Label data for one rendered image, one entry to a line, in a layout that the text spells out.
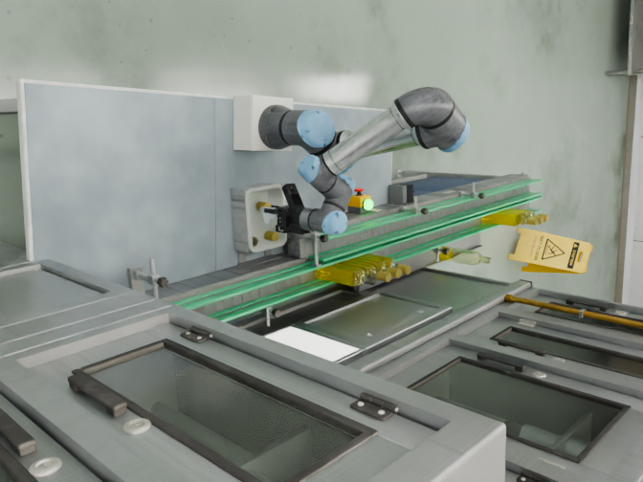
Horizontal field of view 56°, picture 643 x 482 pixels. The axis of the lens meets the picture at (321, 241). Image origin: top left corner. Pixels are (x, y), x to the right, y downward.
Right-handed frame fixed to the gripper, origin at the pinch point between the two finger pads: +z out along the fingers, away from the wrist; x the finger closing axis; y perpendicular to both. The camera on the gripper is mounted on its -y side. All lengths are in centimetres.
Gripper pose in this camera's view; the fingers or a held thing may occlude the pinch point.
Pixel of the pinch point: (266, 207)
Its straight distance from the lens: 213.3
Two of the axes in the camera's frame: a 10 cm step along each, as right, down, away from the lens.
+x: 7.0, -1.7, 6.9
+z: -7.1, -1.3, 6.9
